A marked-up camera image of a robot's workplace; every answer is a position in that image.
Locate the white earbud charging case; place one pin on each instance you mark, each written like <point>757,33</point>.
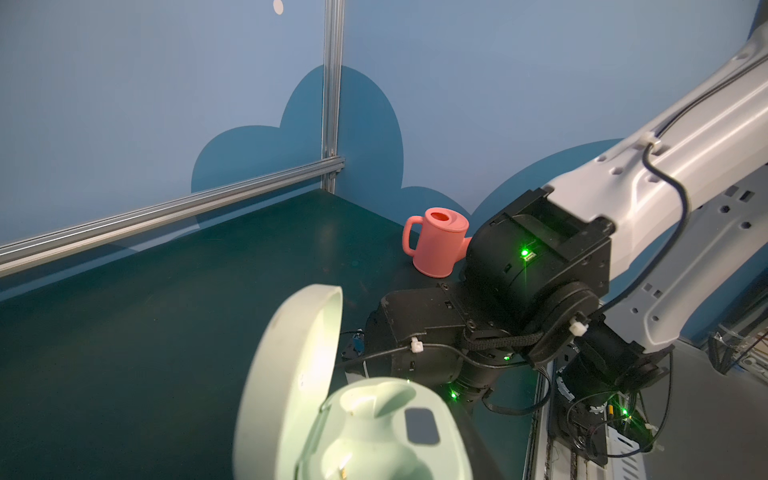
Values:
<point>290,425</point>

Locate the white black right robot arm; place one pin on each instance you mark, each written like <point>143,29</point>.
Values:
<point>591,278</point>

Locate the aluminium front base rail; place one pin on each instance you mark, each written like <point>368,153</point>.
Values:
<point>591,440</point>

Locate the aluminium back frame rail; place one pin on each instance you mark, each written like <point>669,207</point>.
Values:
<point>29,253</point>

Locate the aluminium right frame post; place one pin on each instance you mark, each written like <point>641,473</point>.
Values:
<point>332,74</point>

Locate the pink toy watering can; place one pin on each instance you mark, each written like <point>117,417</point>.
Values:
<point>436,241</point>

